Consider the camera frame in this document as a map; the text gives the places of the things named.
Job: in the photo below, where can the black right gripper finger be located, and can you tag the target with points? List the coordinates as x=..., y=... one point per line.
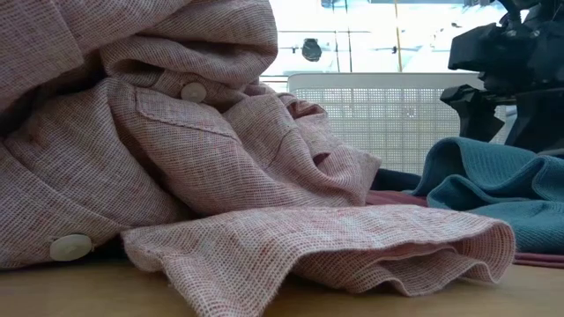
x=478, y=112
x=539, y=123

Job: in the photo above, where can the dusty blue waffle cloth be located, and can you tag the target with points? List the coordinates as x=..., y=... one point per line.
x=498, y=185

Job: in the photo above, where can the maroon cloth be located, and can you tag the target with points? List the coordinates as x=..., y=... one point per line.
x=392, y=199

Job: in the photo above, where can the pink woven button shirt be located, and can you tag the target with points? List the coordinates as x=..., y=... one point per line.
x=176, y=176

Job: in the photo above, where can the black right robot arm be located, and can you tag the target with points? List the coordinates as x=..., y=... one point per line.
x=551, y=12

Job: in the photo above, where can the white perforated plastic basket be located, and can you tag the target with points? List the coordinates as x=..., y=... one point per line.
x=388, y=119

